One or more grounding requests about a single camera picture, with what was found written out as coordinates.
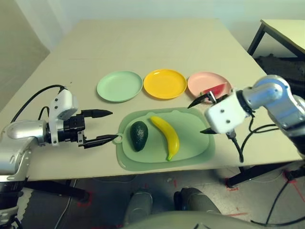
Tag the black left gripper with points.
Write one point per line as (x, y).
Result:
(72, 126)

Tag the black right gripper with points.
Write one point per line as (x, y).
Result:
(214, 97)

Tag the red toy watermelon slice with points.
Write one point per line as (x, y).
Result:
(218, 89)

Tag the yellow toy banana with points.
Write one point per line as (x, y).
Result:
(170, 136)

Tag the dark green toy avocado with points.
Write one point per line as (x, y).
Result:
(139, 136)

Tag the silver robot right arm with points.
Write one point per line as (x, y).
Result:
(274, 95)

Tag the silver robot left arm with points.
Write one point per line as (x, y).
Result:
(21, 128)

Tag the pink plate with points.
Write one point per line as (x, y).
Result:
(202, 82)

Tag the green plate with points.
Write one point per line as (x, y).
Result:
(119, 86)

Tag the yellow plate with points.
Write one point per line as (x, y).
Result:
(165, 84)

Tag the green silicone tray mat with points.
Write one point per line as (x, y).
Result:
(155, 152)

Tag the grey robot right leg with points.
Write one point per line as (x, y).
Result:
(197, 200)

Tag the grey robot leg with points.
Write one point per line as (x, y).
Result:
(139, 206)
(197, 200)

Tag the grey robot left leg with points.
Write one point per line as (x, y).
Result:
(139, 206)

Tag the dark rug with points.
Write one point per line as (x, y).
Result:
(281, 64)

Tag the grey robot torso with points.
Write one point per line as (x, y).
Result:
(190, 221)

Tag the white scalloped foam sheet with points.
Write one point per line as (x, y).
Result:
(23, 205)

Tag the side table with black legs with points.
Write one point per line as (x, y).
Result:
(286, 35)

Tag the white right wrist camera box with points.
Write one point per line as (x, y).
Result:
(226, 117)

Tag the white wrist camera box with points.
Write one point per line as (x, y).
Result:
(64, 102)
(226, 117)

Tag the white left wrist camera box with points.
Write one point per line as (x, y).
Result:
(64, 102)

